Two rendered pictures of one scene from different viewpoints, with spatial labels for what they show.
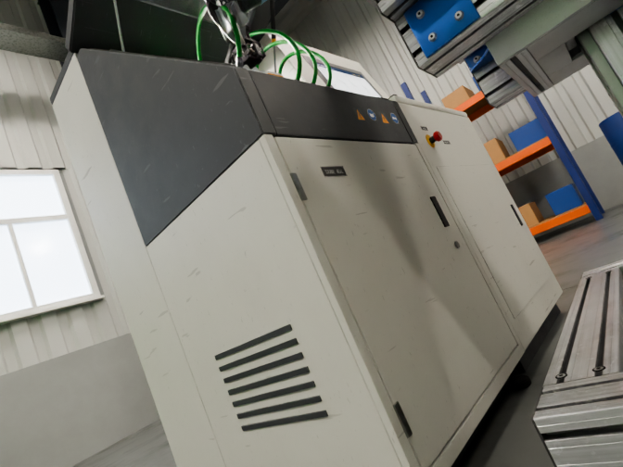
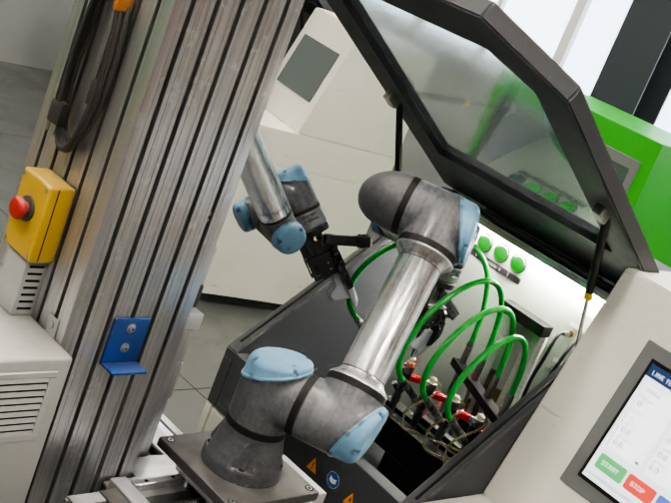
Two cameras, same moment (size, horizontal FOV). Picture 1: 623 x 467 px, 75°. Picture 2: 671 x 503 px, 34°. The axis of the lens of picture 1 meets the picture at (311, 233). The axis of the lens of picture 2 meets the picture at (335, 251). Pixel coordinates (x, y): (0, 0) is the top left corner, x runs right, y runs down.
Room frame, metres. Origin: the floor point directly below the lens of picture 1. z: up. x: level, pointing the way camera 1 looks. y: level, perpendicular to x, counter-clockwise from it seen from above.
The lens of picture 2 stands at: (1.03, -2.50, 2.00)
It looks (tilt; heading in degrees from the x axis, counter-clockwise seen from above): 16 degrees down; 93
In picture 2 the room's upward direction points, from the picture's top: 22 degrees clockwise
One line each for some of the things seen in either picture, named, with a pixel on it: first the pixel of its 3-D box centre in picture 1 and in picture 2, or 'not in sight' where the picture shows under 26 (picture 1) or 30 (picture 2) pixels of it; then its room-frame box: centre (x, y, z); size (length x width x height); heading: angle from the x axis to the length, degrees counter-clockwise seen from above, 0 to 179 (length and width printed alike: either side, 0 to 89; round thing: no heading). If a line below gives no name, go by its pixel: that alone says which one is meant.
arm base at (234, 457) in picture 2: not in sight; (249, 441); (0.93, -0.70, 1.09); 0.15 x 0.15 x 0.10
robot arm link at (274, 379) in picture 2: not in sight; (275, 387); (0.93, -0.71, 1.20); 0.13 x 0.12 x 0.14; 171
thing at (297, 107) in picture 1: (342, 118); (306, 450); (1.03, -0.20, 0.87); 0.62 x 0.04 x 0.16; 140
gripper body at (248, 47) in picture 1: (243, 48); (429, 300); (1.16, -0.04, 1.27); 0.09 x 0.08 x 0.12; 50
